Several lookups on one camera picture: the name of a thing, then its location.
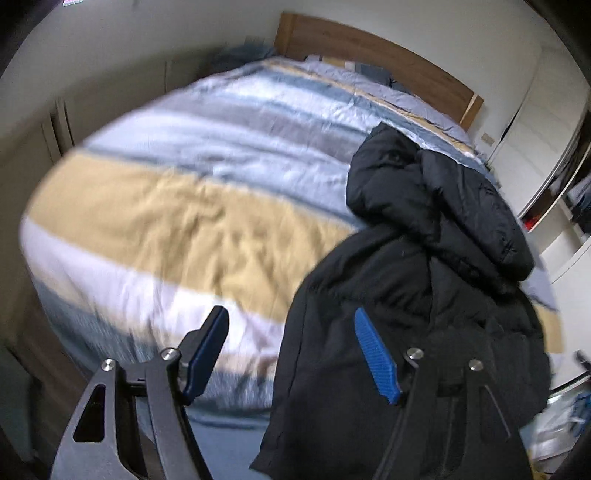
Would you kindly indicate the wall socket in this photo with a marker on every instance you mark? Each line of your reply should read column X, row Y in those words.
column 487, row 137

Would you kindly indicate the wooden headboard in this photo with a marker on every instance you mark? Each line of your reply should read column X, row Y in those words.
column 392, row 60

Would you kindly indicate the striped duvet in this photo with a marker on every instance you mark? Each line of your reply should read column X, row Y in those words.
column 184, row 207

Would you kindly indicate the red item in wardrobe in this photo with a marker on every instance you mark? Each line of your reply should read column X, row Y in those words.
column 535, row 221

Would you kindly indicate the white wardrobe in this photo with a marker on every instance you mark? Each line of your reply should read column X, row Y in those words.
column 549, row 152

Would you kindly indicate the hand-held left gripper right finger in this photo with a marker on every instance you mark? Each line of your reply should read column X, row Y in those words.
column 376, row 355

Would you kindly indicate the hanging dark clothes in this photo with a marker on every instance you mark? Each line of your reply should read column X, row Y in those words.
column 582, row 198

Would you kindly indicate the blue crumpled cloth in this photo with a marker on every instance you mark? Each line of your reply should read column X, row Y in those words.
column 238, row 53

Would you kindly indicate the black puffer coat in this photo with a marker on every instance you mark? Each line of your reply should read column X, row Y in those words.
column 415, row 258

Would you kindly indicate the lavender pillow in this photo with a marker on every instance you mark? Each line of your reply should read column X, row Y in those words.
column 415, row 101

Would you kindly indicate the low beige cabinets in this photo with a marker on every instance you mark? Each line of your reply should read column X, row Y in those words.
column 51, row 134

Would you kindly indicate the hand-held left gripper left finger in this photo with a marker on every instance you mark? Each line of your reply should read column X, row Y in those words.
column 205, row 355

